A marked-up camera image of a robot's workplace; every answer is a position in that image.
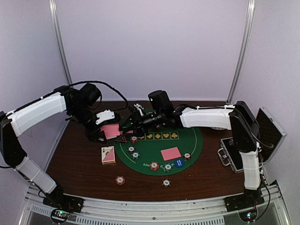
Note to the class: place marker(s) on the brown poker chip stack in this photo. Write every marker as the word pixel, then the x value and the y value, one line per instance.
pixel 166 183

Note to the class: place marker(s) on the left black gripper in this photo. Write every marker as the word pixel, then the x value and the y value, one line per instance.
pixel 93 133

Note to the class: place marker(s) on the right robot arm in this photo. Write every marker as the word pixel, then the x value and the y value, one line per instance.
pixel 237 118

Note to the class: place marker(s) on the aluminium frame post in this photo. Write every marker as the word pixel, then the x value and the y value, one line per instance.
pixel 243 48
pixel 56 24

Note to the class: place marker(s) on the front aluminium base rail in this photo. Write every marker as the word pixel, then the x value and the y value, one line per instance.
pixel 209 211

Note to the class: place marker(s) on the red card deck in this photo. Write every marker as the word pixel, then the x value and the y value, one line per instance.
pixel 111 131

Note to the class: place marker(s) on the right aluminium frame post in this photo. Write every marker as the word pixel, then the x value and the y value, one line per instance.
pixel 243 48

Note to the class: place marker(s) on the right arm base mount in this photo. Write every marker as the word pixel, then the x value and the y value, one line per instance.
pixel 242 201

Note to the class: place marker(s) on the orange poker chip stack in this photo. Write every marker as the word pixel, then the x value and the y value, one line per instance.
pixel 120 180

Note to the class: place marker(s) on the green chip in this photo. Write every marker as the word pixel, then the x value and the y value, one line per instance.
pixel 135 155
pixel 167 167

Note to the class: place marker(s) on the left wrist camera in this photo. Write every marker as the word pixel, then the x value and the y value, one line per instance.
pixel 107 115

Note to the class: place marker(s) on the aluminium poker chip case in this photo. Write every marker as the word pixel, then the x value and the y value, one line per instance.
pixel 270 133

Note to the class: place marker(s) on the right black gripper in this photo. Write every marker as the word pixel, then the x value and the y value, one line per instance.
pixel 138 123

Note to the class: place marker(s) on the patterned ceramic saucer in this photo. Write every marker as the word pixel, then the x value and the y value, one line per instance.
pixel 217 128

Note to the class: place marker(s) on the round green poker mat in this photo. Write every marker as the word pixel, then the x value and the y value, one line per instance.
pixel 150 146

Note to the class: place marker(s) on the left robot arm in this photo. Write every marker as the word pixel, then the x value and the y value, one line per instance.
pixel 75 103

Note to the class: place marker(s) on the black red triangular dealer button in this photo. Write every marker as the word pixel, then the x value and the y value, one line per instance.
pixel 121 139

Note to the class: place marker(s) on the card deck box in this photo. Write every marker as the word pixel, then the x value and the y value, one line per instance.
pixel 108 155

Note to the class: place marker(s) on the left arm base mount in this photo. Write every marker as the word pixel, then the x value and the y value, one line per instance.
pixel 65 202

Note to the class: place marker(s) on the left aluminium frame post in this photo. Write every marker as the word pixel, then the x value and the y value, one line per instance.
pixel 56 24

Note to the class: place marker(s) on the blue small blind button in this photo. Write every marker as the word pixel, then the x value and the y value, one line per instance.
pixel 179 163

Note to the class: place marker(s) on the red chips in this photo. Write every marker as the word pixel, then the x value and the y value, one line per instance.
pixel 154 166
pixel 134 139

